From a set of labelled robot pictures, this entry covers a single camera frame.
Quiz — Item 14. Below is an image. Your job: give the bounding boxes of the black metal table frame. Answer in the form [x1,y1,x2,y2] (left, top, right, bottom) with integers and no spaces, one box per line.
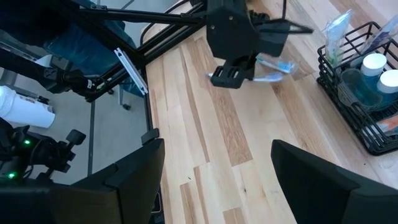
[71,0,218,147]

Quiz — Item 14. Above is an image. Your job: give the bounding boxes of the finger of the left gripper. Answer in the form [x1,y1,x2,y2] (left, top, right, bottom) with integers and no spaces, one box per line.
[258,19,313,55]
[248,53,259,80]

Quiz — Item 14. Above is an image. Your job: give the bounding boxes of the teal toothpaste tube white cap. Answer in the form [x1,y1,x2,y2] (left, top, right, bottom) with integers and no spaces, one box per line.
[338,52,388,108]
[366,70,398,110]

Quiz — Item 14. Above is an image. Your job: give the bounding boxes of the white printed paper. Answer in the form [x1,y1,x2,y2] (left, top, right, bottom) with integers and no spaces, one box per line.
[0,85,57,129]

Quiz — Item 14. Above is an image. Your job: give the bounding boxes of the black wire caddy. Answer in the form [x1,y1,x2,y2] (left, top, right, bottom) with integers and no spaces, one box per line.
[316,21,398,156]

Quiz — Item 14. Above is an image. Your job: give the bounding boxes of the blue toothbrush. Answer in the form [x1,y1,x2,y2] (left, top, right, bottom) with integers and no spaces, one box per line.
[207,72,284,83]
[255,53,298,75]
[350,14,398,68]

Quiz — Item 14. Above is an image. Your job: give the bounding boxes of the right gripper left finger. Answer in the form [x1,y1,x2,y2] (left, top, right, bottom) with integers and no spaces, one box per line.
[0,139,165,224]

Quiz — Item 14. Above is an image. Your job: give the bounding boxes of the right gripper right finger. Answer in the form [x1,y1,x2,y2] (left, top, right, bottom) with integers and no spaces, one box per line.
[271,139,398,224]

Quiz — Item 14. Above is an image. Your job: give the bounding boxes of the silver mounting bracket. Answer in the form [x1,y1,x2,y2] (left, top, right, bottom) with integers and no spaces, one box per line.
[113,47,149,96]

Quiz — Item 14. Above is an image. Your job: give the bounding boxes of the orange toothbrush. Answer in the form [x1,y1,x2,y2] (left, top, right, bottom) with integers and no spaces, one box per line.
[360,112,398,140]

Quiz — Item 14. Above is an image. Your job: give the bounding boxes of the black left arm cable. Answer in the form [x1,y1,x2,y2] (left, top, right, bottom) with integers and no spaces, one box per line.
[280,0,289,20]

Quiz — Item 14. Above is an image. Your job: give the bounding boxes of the green toothbrush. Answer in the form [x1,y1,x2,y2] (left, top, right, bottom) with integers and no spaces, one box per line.
[322,8,354,68]

